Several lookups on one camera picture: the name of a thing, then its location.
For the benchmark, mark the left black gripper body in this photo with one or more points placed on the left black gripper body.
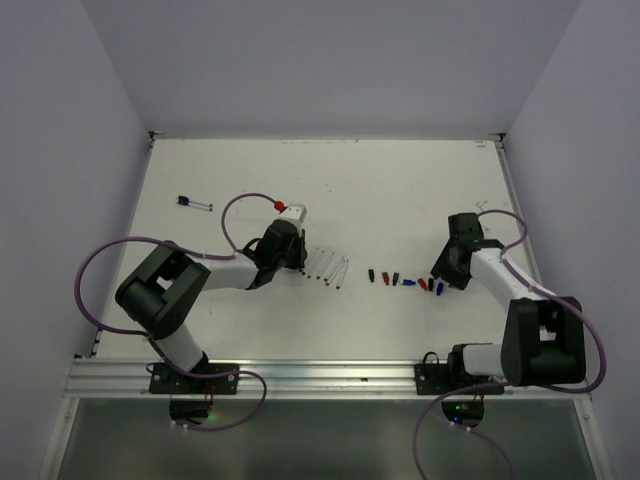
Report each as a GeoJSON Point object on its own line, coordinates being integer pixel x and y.
{"type": "Point", "coordinates": [293, 258]}

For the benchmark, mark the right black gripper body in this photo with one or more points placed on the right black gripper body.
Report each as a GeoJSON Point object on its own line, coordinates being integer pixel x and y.
{"type": "Point", "coordinates": [451, 243]}

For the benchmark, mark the blue marker pen top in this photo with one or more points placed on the blue marker pen top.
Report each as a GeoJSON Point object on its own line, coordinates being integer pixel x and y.
{"type": "Point", "coordinates": [188, 202]}

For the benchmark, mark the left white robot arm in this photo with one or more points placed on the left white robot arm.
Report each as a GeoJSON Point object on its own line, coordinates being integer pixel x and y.
{"type": "Point", "coordinates": [161, 291]}

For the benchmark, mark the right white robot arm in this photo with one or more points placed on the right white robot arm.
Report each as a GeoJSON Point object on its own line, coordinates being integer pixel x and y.
{"type": "Point", "coordinates": [543, 339]}

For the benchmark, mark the right controller board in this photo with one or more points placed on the right controller board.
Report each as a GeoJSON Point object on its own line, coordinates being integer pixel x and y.
{"type": "Point", "coordinates": [466, 413]}

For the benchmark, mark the controller board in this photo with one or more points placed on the controller board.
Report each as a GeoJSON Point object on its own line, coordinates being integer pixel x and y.
{"type": "Point", "coordinates": [194, 412]}
{"type": "Point", "coordinates": [466, 413]}

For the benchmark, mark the left controller board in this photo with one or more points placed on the left controller board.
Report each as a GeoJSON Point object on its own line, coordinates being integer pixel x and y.
{"type": "Point", "coordinates": [194, 412]}

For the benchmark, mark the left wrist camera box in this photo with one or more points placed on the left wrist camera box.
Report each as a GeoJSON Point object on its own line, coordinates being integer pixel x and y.
{"type": "Point", "coordinates": [294, 214]}

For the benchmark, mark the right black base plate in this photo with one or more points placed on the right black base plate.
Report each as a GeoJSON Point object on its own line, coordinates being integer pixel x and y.
{"type": "Point", "coordinates": [436, 379]}

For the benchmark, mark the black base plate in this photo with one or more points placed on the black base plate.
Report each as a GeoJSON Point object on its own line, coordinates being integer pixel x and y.
{"type": "Point", "coordinates": [436, 379]}
{"type": "Point", "coordinates": [209, 379]}

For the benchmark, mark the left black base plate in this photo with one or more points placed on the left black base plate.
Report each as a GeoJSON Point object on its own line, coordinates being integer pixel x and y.
{"type": "Point", "coordinates": [209, 379]}

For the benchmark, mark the aluminium mounting rail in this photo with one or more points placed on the aluminium mounting rail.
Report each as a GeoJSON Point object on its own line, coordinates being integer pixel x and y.
{"type": "Point", "coordinates": [112, 378]}

